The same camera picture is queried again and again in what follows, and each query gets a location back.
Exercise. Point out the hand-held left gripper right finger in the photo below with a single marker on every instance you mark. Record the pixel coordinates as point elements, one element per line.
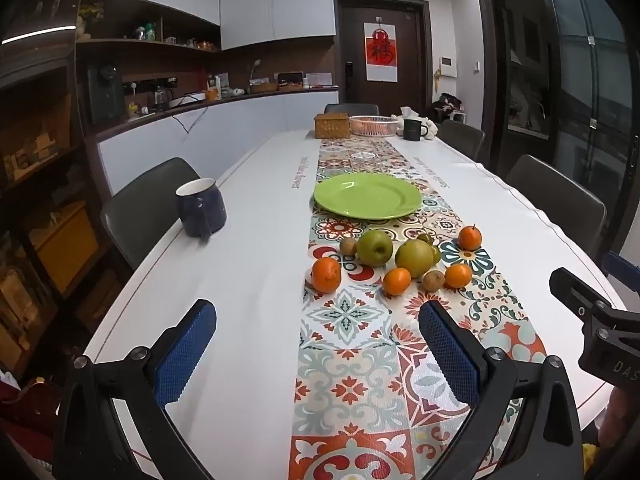
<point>450,355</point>

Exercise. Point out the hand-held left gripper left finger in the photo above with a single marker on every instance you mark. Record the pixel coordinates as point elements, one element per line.
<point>182,355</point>

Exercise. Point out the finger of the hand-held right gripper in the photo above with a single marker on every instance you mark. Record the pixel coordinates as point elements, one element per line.
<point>622,264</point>
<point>570,292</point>

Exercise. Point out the small orange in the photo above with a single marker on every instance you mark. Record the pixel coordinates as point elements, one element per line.
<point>397,281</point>
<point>458,276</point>

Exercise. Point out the medium green fruit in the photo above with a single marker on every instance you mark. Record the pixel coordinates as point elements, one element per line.
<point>437,255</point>

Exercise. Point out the large yellow-green pear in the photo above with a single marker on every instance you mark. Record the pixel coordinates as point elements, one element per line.
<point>414,259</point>

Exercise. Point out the orange with stem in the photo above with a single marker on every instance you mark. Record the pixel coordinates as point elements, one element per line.
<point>470,238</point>

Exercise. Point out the dark green apple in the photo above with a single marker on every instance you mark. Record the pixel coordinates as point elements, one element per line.
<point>375,249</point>

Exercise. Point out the large orange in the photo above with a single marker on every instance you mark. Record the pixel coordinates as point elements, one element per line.
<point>326,275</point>

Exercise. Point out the brown kiwi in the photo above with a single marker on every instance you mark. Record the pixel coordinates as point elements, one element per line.
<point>348,246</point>
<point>433,281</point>

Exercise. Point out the green plate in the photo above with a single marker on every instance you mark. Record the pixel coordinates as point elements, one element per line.
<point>367,195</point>

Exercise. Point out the person's right hand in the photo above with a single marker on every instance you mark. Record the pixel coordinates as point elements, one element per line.
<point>622,420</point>

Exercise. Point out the grey dining chair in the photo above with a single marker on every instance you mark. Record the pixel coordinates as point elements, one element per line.
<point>145,205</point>
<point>462,136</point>
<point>350,109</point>
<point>555,200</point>

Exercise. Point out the patterned table runner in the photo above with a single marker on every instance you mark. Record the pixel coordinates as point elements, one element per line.
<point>350,385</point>

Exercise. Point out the small green fruit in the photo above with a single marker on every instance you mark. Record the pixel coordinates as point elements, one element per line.
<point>425,238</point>

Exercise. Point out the dark blue mug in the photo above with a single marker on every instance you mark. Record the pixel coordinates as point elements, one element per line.
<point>200,212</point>

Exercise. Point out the glass sliding door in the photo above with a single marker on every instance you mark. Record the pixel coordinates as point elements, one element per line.
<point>590,110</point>

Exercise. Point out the red bag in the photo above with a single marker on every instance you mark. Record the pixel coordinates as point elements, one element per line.
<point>30,410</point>

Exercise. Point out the white cloth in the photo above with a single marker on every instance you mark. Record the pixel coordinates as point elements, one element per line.
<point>434,126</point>

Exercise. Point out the dark display cabinet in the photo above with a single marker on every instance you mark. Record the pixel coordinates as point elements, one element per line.
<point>45,185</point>

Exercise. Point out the black mug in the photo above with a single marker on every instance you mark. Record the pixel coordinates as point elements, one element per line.
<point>413,130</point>

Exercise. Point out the dark patterned bag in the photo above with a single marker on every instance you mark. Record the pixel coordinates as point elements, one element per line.
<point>447,102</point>

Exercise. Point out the white base cabinet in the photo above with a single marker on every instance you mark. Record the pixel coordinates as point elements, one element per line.
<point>250,125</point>

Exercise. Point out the white intercom panel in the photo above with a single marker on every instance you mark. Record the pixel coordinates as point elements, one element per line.
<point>448,67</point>

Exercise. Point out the glass kettle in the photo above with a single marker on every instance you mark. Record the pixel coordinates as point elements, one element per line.
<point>160,99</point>

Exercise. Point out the wicker box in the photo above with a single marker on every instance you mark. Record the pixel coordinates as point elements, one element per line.
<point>331,126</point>

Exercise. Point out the orange packet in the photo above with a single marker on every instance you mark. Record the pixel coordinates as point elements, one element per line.
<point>212,94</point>

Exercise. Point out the wicker tray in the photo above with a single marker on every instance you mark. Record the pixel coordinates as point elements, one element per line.
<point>262,87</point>

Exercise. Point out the black box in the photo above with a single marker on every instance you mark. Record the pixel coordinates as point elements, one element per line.
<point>290,80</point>

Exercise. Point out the white desk lamp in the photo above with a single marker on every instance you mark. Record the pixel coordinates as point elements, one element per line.
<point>255,65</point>

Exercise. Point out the white card stand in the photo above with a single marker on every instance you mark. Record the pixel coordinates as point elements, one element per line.
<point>318,79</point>

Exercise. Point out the dark brown door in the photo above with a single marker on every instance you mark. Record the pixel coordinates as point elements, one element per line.
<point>355,35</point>

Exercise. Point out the yellow flower bunch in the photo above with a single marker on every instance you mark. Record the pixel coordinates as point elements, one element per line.
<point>91,12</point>

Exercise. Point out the wall power strip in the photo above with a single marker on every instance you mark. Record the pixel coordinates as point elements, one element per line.
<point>150,84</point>

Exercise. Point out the black wall appliance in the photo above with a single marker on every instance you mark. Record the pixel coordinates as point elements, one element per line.
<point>105,92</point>

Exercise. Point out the red and white wall calendar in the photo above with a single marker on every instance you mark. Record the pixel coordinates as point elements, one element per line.
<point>380,50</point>

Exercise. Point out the wooden wall shelf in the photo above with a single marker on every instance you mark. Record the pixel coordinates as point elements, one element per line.
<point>140,45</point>

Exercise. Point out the white wall cabinet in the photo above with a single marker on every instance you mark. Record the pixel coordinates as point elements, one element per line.
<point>275,0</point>

